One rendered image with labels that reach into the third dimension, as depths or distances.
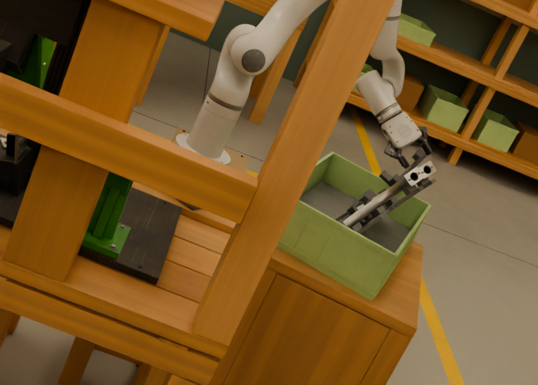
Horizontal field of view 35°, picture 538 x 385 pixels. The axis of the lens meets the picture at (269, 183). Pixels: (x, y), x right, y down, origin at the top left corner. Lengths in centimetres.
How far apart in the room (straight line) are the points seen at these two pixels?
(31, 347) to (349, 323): 117
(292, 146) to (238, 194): 14
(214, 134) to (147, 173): 99
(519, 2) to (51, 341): 532
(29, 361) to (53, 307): 120
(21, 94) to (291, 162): 54
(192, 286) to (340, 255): 67
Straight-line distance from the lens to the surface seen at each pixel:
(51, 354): 320
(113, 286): 197
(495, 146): 784
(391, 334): 265
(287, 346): 272
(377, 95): 277
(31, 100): 172
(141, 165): 171
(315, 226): 262
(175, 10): 163
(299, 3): 261
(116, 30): 170
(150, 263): 207
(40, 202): 185
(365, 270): 262
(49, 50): 218
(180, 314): 197
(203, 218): 240
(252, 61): 257
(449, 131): 764
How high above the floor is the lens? 189
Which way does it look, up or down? 21 degrees down
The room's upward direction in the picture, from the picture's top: 25 degrees clockwise
